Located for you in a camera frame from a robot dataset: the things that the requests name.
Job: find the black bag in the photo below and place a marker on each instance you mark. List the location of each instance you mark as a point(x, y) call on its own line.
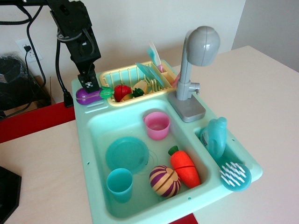
point(19, 90)

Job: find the red toy apple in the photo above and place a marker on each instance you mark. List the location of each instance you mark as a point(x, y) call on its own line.
point(121, 91)

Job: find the red board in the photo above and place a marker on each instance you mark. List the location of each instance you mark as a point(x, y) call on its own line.
point(34, 121)

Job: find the teal plastic plate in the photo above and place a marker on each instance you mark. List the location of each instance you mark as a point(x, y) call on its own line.
point(127, 152)

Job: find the teal toy soap bottle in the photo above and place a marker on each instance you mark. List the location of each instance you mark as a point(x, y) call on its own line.
point(214, 137)

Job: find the purple toy eggplant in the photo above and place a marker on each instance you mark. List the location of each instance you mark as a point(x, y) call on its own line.
point(84, 98)

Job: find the yellow dish rack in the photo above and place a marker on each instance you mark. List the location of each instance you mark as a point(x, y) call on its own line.
point(131, 75)

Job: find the teal dish brush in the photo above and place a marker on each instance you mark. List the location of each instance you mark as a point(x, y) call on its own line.
point(235, 176)

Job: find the teal plate in rack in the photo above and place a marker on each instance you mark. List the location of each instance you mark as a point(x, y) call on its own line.
point(150, 73)

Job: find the teal toy fork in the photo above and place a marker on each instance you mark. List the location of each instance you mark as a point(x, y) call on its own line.
point(152, 56)

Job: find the white toy knife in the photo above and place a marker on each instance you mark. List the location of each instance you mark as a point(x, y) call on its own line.
point(151, 45)

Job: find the orange toy carrot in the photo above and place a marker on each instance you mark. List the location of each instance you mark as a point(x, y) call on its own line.
point(184, 167)

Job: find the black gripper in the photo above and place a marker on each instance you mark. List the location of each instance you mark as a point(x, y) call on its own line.
point(84, 52)

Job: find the yellow toy fruit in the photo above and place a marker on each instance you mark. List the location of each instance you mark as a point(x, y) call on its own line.
point(138, 90)

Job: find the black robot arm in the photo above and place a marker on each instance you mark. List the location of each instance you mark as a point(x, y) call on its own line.
point(74, 24)

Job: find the white wall outlet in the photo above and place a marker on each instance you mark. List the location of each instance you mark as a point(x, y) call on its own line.
point(29, 51)

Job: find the pink plastic cup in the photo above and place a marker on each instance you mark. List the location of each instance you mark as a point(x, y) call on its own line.
point(157, 125)

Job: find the striped purple toy onion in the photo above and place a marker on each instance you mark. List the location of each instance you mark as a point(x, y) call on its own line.
point(164, 181)

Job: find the blue plastic cup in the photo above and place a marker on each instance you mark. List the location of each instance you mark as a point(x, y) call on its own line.
point(120, 183)

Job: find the black corner object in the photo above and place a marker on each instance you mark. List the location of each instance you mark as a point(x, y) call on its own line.
point(10, 190)

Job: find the mint green toy sink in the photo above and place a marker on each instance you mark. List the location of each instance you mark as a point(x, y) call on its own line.
point(99, 124)

